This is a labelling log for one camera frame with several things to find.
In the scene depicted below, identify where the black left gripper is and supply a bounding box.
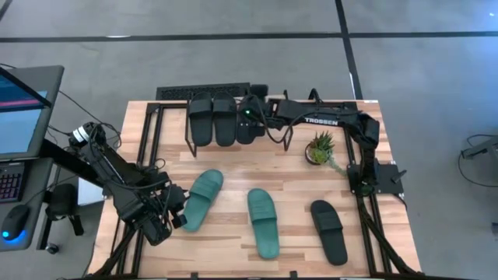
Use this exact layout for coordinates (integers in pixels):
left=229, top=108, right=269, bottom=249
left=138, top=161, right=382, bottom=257
left=153, top=182, right=188, bottom=230

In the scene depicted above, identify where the green rubber slide sandal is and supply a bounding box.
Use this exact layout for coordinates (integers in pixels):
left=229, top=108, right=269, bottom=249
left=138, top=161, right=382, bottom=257
left=181, top=168, right=225, bottom=233
left=247, top=187, right=281, bottom=261

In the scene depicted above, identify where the wooden shelf with black legs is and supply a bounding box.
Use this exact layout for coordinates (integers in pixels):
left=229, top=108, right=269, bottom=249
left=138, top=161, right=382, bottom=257
left=184, top=89, right=298, bottom=158

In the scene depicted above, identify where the succulent plant in black pot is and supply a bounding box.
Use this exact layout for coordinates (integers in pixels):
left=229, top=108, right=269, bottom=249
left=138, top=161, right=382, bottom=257
left=304, top=130, right=348, bottom=178

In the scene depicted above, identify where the black floor vent grille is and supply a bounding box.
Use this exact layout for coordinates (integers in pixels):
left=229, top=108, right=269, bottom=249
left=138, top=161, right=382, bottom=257
left=156, top=82, right=252, bottom=101

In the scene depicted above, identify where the white paper sheet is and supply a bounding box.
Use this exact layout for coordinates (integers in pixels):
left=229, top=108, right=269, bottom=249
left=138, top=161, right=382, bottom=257
left=77, top=156, right=117, bottom=206

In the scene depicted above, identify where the black metal support beam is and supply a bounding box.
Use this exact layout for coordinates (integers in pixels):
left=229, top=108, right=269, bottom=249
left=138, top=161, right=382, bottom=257
left=38, top=138, right=108, bottom=188

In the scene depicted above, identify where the grey workstation desk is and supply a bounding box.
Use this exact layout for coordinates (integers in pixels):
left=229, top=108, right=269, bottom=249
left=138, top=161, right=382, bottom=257
left=0, top=157, right=54, bottom=253

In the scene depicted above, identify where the black computer mouse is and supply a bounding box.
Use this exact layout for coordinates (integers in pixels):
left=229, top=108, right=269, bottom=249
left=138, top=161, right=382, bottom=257
left=1, top=204, right=32, bottom=242

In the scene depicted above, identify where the black keyboard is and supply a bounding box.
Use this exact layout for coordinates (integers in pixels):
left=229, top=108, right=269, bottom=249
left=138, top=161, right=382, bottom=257
left=0, top=161, right=26, bottom=204

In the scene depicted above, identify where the grey framed computer monitor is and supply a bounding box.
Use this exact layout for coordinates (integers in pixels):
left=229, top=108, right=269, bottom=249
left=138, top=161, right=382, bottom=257
left=0, top=65, right=65, bottom=163

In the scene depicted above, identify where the grey metal floor stand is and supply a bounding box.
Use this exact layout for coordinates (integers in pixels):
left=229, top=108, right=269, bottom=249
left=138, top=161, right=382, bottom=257
left=461, top=135, right=498, bottom=160

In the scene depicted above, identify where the black aluminium rig frame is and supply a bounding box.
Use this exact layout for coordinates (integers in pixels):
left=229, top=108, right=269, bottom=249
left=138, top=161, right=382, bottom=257
left=91, top=89, right=423, bottom=280

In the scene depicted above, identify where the thin black floor cable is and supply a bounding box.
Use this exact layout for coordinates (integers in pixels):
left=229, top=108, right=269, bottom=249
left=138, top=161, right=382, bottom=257
left=57, top=88, right=122, bottom=131

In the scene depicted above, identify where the black floor cable loop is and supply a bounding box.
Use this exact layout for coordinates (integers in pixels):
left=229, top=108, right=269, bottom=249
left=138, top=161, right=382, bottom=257
left=458, top=134, right=498, bottom=188

